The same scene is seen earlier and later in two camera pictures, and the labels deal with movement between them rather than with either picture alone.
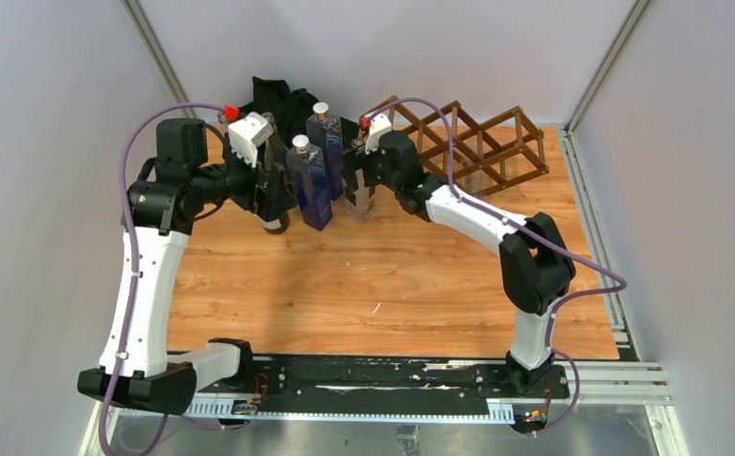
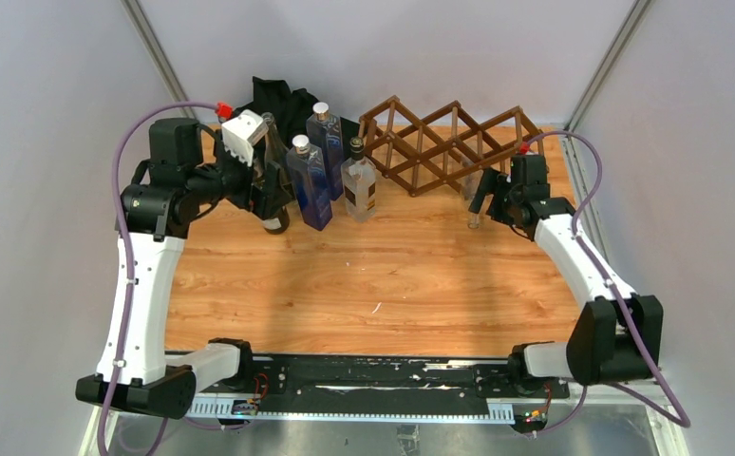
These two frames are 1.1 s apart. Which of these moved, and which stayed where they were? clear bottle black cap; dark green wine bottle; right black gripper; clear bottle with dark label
Moved: right black gripper
Stayed: dark green wine bottle; clear bottle black cap; clear bottle with dark label
